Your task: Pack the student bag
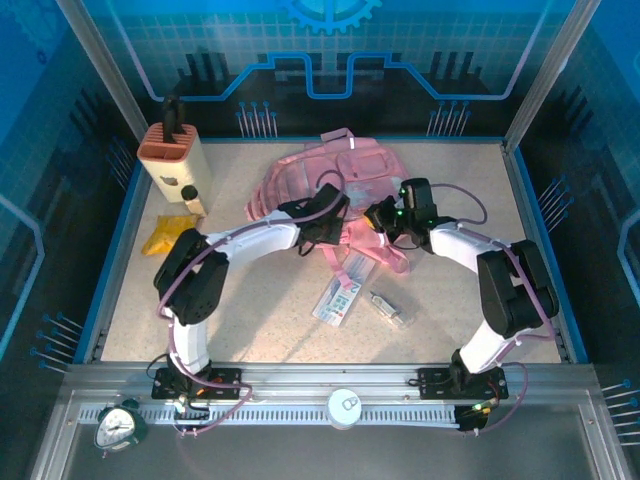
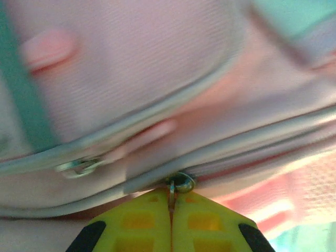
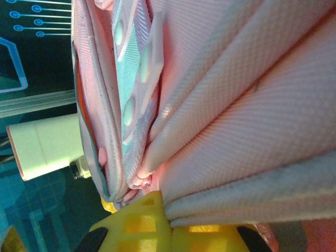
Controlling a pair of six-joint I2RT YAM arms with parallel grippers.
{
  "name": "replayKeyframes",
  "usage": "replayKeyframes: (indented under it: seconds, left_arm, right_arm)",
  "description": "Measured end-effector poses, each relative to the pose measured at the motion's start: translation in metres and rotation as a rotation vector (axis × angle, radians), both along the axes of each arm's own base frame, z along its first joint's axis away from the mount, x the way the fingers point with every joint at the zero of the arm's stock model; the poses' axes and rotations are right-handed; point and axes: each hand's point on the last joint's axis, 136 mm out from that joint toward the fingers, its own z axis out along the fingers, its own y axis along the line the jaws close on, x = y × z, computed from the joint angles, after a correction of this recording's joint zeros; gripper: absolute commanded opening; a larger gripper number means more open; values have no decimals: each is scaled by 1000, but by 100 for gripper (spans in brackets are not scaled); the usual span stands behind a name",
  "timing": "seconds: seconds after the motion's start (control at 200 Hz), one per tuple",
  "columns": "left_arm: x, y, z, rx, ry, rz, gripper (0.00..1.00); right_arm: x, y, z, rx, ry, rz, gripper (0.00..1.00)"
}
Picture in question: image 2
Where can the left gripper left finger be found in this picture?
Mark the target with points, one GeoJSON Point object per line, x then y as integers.
{"type": "Point", "coordinates": [136, 225]}

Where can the pink student backpack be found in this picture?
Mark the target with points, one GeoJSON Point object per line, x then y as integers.
{"type": "Point", "coordinates": [131, 78]}

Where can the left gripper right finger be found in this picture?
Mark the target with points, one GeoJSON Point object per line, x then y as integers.
{"type": "Point", "coordinates": [210, 228]}

